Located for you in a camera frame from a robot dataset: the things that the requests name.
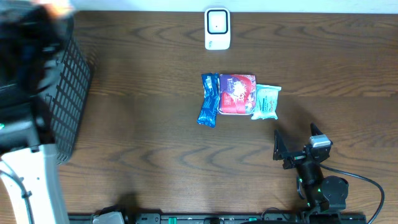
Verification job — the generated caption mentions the green wet wipes pack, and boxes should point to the green wet wipes pack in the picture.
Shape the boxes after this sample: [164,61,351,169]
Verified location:
[251,84,282,120]

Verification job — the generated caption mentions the blue Oreo cookie pack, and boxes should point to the blue Oreo cookie pack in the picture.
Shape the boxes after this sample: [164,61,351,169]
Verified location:
[197,73,220,128]

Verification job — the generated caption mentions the white barcode scanner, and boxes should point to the white barcode scanner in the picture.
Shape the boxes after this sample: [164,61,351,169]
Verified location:
[204,7,231,50]

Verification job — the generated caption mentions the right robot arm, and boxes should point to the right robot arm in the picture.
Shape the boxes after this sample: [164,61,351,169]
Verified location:
[273,123,349,213]

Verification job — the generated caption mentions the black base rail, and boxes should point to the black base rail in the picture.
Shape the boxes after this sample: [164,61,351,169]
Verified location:
[68,212,368,224]

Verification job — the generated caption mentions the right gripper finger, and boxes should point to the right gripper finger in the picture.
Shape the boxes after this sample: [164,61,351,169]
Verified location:
[310,123,323,136]
[273,129,288,161]

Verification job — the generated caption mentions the pink purple liner pack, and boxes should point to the pink purple liner pack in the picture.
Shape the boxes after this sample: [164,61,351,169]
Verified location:
[218,74,257,115]

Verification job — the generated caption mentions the orange Kleenex tissue pack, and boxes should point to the orange Kleenex tissue pack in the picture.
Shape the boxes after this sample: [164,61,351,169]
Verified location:
[32,0,76,18]

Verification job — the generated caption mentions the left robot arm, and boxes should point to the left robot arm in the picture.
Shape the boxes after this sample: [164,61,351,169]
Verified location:
[1,1,125,223]

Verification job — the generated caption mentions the grey plastic mesh basket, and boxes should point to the grey plastic mesh basket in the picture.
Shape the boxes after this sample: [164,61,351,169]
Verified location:
[40,16,93,164]

